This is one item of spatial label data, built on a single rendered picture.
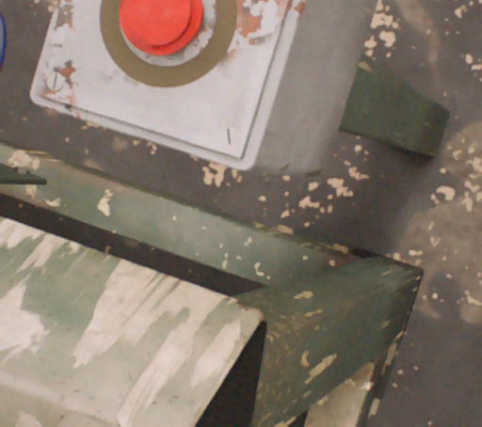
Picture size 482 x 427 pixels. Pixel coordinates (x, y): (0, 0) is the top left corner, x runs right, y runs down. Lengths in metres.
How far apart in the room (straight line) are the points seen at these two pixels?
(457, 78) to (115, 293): 0.86
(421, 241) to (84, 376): 0.89
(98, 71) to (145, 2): 0.04
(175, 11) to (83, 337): 0.19
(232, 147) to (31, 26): 1.09
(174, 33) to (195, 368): 0.19
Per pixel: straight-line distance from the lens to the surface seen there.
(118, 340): 0.66
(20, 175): 0.96
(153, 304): 0.68
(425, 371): 1.50
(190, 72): 0.57
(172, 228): 1.37
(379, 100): 1.00
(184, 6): 0.56
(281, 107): 0.58
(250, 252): 1.34
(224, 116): 0.57
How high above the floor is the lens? 1.47
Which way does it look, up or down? 74 degrees down
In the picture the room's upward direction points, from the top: 87 degrees counter-clockwise
